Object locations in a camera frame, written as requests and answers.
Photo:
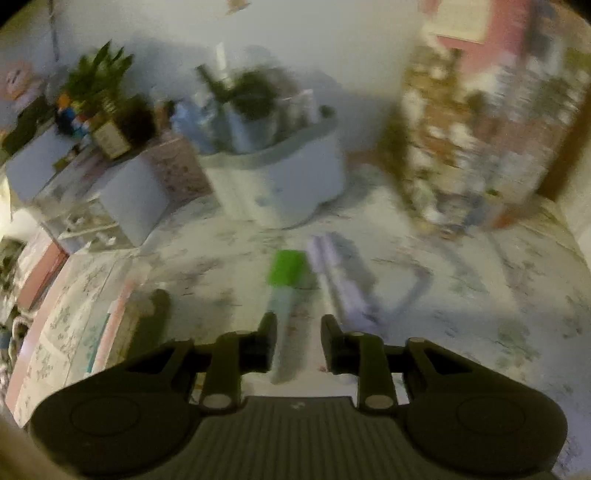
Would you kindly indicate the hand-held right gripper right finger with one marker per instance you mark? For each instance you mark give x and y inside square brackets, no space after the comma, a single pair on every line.
[328,341]

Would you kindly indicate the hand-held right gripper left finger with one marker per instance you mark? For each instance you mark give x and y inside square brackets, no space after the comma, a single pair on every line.
[268,337]

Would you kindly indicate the green capped highlighter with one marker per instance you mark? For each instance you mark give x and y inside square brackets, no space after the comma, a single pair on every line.
[286,277]

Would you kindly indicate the pale purple pen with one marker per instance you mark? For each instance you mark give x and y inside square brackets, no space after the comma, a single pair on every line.
[344,277]

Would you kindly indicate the floral tablecloth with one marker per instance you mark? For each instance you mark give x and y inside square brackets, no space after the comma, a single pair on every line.
[461,300]

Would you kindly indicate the white pen holder grey rim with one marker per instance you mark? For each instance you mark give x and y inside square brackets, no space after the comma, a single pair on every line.
[281,184]

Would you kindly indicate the pink perforated pen holder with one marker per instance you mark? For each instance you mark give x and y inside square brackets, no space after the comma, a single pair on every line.
[178,168]

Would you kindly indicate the white desktop drawer organizer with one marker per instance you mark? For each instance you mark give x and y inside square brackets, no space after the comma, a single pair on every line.
[124,198]

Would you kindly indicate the pink flat box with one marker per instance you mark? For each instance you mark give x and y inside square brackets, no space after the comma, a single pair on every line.
[41,277]

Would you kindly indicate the bunch of pens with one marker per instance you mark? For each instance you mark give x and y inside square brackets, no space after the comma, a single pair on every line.
[249,101]

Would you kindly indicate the glass vase with label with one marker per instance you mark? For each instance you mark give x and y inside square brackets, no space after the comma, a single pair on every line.
[111,138]

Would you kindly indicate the floral patterned bag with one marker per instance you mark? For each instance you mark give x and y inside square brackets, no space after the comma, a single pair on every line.
[480,120]

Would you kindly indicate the colourful cube tower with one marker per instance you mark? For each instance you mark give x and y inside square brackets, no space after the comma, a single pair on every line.
[74,115]

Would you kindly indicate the green bamboo plant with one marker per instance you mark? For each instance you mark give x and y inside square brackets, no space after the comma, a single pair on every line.
[99,71]

